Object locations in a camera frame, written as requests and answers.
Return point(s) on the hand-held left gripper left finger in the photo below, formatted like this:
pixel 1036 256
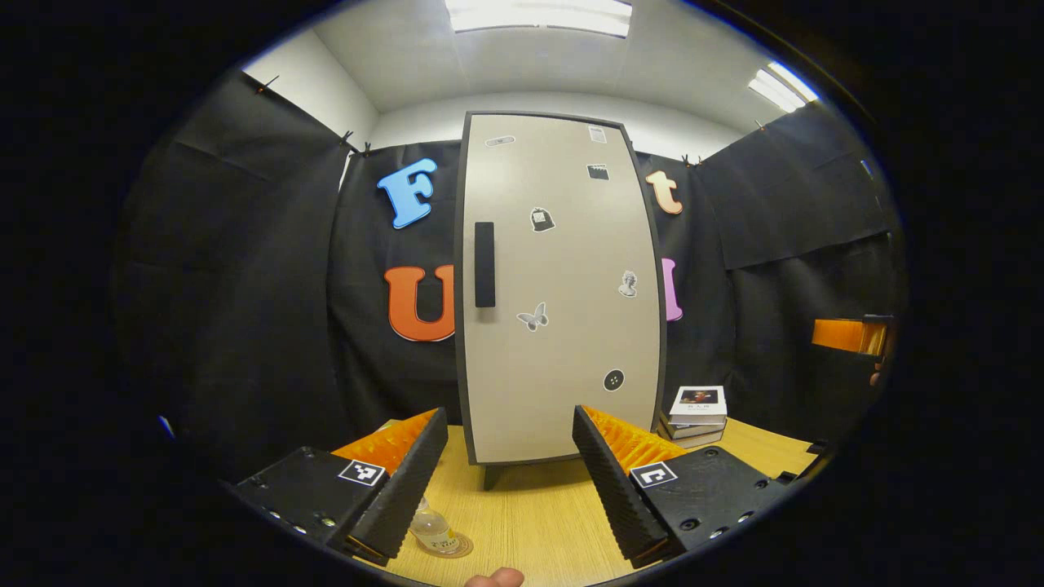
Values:
pixel 408 481

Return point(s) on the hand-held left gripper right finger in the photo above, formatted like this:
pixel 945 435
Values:
pixel 612 481

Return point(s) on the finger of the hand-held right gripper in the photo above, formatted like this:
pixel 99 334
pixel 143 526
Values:
pixel 844 335

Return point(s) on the small clear glass bottle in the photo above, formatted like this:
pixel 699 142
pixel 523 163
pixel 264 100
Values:
pixel 431 530

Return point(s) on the round brown coaster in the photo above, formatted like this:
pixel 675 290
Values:
pixel 466 545

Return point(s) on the beige cabinet door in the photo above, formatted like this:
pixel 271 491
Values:
pixel 563 367

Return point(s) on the grey book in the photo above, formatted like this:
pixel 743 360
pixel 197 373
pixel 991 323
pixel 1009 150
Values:
pixel 689 430
pixel 697 442

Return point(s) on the white book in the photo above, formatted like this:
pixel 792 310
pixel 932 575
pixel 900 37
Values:
pixel 699 405

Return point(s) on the colourful printed board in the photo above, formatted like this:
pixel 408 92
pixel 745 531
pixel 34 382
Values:
pixel 166 425

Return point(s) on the black backdrop cloth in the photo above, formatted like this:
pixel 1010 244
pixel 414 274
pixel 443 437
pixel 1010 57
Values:
pixel 245 285

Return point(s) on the ceiling light panel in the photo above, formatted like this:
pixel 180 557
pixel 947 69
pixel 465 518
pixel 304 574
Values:
pixel 538 16
pixel 781 86

